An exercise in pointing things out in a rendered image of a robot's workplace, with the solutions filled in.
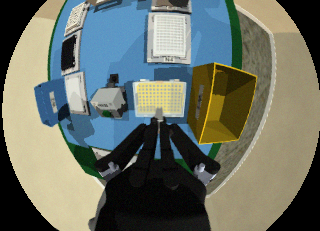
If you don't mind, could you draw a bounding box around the yellow open-top bin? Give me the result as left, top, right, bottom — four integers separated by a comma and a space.
187, 62, 257, 144

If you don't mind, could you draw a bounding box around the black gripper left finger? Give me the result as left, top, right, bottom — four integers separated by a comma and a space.
94, 108, 159, 189

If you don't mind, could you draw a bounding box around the blue open-top bin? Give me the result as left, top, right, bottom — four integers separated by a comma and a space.
34, 78, 70, 127

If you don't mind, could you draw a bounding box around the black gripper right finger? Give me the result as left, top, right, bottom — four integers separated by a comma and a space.
159, 108, 221, 191

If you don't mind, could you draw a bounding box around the blue bench mat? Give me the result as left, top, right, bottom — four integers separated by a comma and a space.
50, 0, 232, 155

